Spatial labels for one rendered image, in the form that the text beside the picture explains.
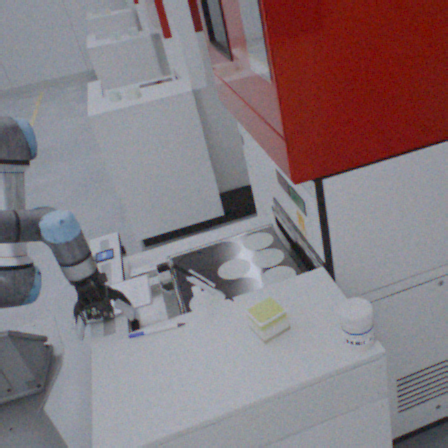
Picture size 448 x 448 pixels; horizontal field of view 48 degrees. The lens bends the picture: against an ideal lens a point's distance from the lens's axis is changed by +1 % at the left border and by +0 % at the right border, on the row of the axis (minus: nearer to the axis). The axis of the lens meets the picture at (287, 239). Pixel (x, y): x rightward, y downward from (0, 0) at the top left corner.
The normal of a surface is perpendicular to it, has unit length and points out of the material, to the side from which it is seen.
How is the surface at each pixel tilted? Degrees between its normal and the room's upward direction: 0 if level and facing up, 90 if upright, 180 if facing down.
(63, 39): 90
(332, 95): 90
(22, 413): 0
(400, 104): 90
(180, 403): 0
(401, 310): 90
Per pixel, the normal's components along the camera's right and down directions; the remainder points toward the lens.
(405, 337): 0.33, 0.48
